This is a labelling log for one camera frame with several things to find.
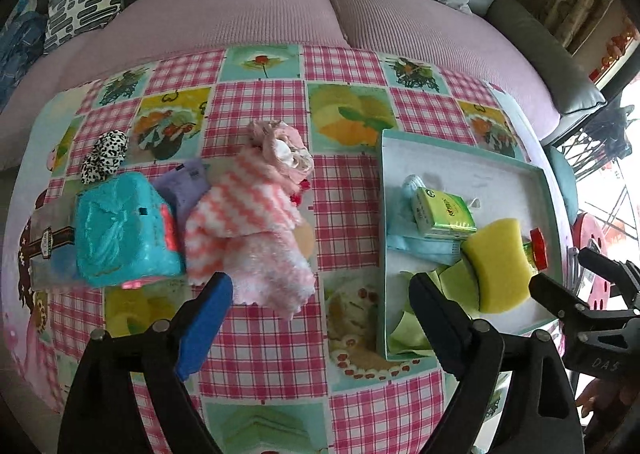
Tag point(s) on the light green cloth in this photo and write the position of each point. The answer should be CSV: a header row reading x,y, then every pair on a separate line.
x,y
402,339

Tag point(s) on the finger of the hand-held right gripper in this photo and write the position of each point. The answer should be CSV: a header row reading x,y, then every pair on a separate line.
x,y
560,301
610,266

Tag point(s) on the leopard print scrunchie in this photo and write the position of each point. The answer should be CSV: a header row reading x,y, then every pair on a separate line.
x,y
107,147

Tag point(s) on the blue face mask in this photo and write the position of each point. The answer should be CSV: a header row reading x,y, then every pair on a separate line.
x,y
415,246

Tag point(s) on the teal box with white inside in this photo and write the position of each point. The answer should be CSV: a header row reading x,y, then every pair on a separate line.
x,y
495,179

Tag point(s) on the black metal rack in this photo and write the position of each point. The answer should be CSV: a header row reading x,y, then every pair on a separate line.
x,y
600,129

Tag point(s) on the pink white striped towel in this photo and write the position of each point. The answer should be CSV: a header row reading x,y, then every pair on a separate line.
x,y
240,214

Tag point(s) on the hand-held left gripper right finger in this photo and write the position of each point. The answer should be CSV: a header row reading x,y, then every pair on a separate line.
x,y
440,324

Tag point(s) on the small red ornament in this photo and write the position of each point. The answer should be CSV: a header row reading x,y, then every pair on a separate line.
x,y
299,194

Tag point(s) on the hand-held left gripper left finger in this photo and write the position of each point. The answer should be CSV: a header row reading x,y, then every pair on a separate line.
x,y
202,324

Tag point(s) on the yellow sponge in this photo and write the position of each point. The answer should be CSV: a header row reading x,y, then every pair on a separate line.
x,y
500,264

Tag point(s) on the pink checkered printed tablecloth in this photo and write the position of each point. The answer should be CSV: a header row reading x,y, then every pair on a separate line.
x,y
345,184

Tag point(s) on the red stool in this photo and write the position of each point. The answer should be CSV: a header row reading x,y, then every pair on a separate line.
x,y
595,234

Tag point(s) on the pink fabric scrunchie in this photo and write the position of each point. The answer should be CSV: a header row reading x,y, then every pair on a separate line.
x,y
280,149

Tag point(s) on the red capped small bottle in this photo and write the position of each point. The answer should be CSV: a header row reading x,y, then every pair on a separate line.
x,y
537,241

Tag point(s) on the blue patterned cloth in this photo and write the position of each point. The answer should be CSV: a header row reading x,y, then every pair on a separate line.
x,y
20,49

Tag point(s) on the person's right hand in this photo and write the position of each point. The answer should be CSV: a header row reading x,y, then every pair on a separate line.
x,y
607,394

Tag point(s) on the green tissue packet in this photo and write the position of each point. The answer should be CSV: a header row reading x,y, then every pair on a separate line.
x,y
442,211

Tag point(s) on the teal tissue pack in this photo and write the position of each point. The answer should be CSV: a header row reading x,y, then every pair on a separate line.
x,y
120,229

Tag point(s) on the grey sofa with pink seat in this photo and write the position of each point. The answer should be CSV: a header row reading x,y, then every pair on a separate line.
x,y
425,34

